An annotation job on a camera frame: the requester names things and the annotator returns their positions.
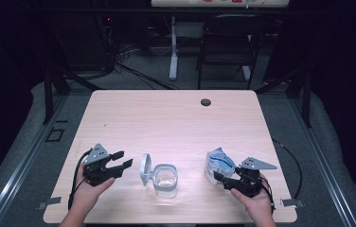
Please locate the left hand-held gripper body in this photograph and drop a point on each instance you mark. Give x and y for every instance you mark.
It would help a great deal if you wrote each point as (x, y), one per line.
(98, 170)

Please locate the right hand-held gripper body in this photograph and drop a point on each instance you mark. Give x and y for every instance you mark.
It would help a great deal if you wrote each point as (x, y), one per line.
(248, 184)

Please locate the white and blue stand-up pouch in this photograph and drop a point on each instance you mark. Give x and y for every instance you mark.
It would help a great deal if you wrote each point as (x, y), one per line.
(220, 160)

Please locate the clear jar with hinged lid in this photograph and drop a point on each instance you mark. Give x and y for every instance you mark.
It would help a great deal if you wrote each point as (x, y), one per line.
(165, 181)

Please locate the person's right hand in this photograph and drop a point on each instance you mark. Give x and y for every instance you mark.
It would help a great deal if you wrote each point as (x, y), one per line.
(259, 205)

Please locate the person's left hand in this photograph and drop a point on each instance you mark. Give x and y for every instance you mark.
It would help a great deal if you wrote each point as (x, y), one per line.
(86, 194)

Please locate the black table grommet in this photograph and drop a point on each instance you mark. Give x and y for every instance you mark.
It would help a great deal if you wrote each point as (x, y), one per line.
(205, 102)

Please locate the black metal stand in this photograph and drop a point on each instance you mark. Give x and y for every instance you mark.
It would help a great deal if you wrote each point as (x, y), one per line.
(48, 101)
(306, 104)

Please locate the white table leg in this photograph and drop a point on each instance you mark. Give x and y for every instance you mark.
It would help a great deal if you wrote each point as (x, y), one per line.
(173, 63)
(246, 73)

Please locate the black equipment cabinet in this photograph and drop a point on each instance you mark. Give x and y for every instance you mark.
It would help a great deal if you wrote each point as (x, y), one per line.
(81, 41)

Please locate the black folding chair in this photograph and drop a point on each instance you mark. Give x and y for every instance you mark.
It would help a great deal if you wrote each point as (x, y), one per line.
(226, 47)

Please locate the aluminium floor rail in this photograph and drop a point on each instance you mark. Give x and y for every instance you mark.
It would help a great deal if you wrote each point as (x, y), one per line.
(21, 170)
(326, 170)

